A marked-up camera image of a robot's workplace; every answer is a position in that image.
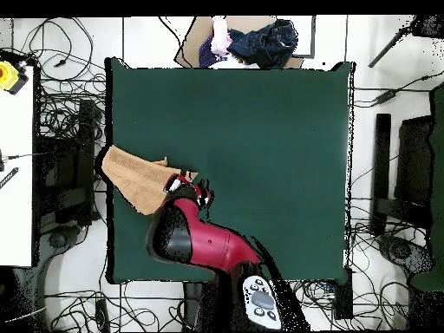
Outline orange terry towel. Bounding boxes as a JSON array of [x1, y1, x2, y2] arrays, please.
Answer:
[[100, 144, 199, 216]]

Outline dark green table cloth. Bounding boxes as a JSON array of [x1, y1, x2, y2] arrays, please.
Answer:
[[104, 57, 355, 285]]

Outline black equipment stand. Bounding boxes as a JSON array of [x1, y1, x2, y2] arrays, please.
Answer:
[[34, 98, 105, 226]]

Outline purple dotted cloth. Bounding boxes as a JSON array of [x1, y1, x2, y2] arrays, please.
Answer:
[[198, 34, 228, 69]]

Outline brown cardboard box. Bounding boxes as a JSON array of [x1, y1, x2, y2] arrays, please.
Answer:
[[173, 15, 304, 69]]

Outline pink cloth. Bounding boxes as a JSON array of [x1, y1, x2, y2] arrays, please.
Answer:
[[210, 16, 232, 58]]

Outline black power strip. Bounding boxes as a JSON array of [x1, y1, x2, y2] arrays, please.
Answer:
[[334, 268, 354, 320], [95, 297, 111, 332]]

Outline white table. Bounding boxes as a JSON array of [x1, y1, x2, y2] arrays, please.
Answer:
[[0, 65, 36, 268]]

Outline dark blue jeans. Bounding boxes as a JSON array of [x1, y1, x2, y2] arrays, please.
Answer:
[[226, 18, 299, 69]]

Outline yellow emergency stop button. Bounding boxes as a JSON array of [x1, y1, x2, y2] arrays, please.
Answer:
[[0, 60, 29, 95]]

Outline black power brick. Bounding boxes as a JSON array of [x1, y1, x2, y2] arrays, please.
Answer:
[[374, 90, 398, 105]]

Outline dark round device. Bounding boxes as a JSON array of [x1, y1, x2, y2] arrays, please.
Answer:
[[379, 235, 433, 275]]

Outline black monitor stand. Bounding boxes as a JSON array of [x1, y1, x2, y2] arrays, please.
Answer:
[[370, 112, 434, 237]]

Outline black tripod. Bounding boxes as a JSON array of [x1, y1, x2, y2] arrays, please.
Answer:
[[368, 15, 444, 69]]

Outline black cable tangle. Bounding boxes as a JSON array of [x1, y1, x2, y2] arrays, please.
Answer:
[[294, 204, 431, 330], [13, 16, 107, 140]]

